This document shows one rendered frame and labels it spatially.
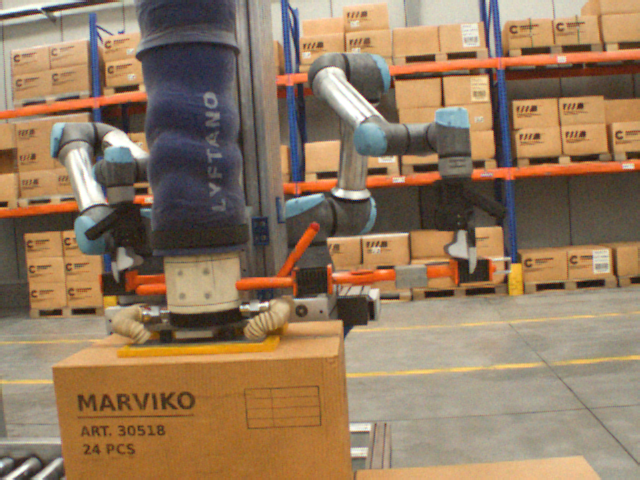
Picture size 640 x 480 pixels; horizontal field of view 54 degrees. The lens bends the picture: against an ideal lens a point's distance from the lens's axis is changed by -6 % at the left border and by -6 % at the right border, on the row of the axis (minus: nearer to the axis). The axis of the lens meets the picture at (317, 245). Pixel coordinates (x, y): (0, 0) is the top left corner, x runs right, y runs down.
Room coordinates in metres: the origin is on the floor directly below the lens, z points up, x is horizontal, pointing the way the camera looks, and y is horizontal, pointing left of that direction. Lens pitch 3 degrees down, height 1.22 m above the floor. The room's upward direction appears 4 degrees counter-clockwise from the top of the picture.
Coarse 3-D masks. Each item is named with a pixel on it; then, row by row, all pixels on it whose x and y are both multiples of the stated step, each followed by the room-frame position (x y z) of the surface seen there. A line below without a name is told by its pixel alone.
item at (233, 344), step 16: (160, 336) 1.39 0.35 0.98; (224, 336) 1.38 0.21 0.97; (240, 336) 1.41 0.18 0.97; (272, 336) 1.42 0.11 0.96; (128, 352) 1.36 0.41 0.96; (144, 352) 1.35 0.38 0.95; (160, 352) 1.35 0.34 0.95; (176, 352) 1.35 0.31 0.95; (192, 352) 1.35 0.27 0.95; (208, 352) 1.34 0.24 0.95; (224, 352) 1.34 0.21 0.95; (240, 352) 1.34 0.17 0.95; (256, 352) 1.34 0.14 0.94
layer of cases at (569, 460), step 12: (576, 456) 1.60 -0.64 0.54; (384, 468) 1.65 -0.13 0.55; (396, 468) 1.64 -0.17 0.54; (408, 468) 1.64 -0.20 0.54; (420, 468) 1.63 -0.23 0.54; (432, 468) 1.62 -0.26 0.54; (444, 468) 1.62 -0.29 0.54; (456, 468) 1.61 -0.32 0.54; (468, 468) 1.60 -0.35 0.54; (480, 468) 1.59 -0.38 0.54; (492, 468) 1.58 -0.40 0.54; (504, 468) 1.58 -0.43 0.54; (516, 468) 1.57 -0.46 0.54; (528, 468) 1.56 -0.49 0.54; (540, 468) 1.55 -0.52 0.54; (552, 468) 1.54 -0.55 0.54; (564, 468) 1.53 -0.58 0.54; (576, 468) 1.52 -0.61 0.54; (588, 468) 1.52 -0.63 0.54
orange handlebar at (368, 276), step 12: (492, 264) 1.43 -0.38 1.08; (144, 276) 1.76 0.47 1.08; (156, 276) 1.75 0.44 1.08; (288, 276) 1.49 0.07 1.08; (336, 276) 1.44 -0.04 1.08; (348, 276) 1.44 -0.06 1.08; (360, 276) 1.44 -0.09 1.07; (372, 276) 1.44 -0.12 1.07; (384, 276) 1.43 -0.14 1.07; (432, 276) 1.43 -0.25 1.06; (444, 276) 1.43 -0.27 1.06; (144, 288) 1.47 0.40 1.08; (156, 288) 1.47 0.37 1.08; (240, 288) 1.46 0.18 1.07; (252, 288) 1.46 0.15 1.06; (264, 288) 1.46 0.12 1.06
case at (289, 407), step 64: (64, 384) 1.31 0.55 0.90; (128, 384) 1.30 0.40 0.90; (192, 384) 1.29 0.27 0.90; (256, 384) 1.28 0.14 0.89; (320, 384) 1.28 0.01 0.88; (64, 448) 1.31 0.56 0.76; (128, 448) 1.30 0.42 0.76; (192, 448) 1.29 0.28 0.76; (256, 448) 1.28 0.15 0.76; (320, 448) 1.28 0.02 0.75
